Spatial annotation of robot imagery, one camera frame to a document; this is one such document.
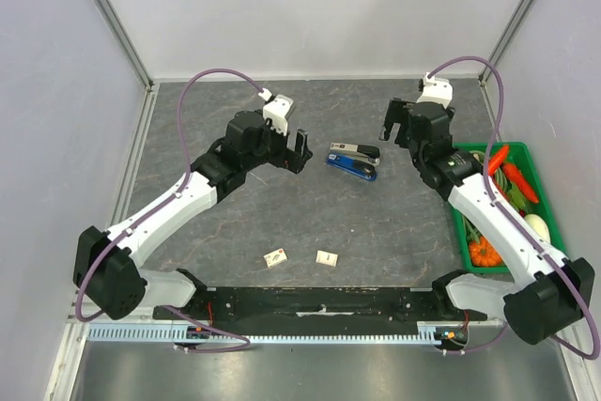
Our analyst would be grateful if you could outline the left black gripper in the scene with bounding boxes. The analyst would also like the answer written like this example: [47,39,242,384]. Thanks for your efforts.
[243,116,312,175]

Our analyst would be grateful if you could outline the beige stapler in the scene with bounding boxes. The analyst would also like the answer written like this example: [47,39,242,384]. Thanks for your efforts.
[330,143,380,165]

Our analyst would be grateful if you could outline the blue stapler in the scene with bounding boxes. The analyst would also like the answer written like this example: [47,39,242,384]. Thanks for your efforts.
[326,152,378,181]

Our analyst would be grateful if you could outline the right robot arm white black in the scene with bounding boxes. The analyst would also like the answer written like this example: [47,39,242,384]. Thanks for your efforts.
[380,99,594,345]

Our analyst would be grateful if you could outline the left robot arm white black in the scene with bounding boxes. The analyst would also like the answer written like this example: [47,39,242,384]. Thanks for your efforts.
[73,97,313,321]

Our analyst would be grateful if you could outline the upper toy carrot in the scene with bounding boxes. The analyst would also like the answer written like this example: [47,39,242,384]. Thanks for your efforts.
[487,144,510,177]

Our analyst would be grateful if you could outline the toy carrot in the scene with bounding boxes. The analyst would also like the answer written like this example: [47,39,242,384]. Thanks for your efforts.
[487,144,510,177]
[502,162,539,204]

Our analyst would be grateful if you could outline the staple box with red logo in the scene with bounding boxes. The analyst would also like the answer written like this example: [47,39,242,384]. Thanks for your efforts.
[263,248,287,268]

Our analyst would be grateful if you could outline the white staple box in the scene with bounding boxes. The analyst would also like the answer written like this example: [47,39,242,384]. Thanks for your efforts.
[316,250,338,267]

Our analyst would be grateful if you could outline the lower toy carrot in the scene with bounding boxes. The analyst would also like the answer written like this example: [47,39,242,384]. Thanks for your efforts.
[502,162,539,204]

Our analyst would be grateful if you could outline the green plastic bin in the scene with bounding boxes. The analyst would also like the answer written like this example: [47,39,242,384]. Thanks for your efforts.
[451,142,566,274]

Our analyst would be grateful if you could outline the toy green beans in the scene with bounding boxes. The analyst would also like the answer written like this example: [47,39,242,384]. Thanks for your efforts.
[461,215,481,243]

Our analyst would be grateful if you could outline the toy green leaf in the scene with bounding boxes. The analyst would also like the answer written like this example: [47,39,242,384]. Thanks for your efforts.
[505,182,533,216]

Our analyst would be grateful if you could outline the toy pumpkin orange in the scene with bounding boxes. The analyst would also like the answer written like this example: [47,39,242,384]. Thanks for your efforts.
[469,237,503,268]

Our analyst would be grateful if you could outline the white toy eggplant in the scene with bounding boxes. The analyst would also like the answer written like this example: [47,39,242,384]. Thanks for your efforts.
[524,213,551,243]

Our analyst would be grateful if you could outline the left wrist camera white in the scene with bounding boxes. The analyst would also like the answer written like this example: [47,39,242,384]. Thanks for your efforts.
[258,88,295,136]

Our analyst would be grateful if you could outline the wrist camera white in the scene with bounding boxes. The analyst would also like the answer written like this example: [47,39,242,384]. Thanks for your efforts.
[258,88,295,136]
[416,72,454,108]

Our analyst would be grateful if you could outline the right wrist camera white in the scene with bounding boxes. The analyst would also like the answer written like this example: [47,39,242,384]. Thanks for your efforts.
[416,72,454,108]

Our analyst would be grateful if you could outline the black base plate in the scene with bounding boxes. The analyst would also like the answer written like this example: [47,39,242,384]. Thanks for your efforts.
[179,286,487,335]

